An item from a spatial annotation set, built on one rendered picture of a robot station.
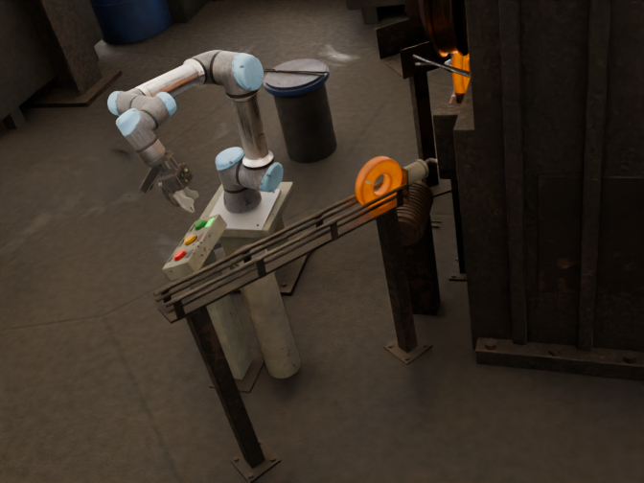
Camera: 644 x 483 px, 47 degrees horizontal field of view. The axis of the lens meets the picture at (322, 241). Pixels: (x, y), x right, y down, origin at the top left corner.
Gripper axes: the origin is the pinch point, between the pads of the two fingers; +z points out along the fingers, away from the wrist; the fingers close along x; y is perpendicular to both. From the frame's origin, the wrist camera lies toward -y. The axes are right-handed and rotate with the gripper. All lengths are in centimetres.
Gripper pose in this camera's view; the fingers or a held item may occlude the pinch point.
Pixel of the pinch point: (189, 209)
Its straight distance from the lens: 234.4
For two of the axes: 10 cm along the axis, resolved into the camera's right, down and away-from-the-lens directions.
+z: 4.9, 7.4, 4.5
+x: 3.0, -6.3, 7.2
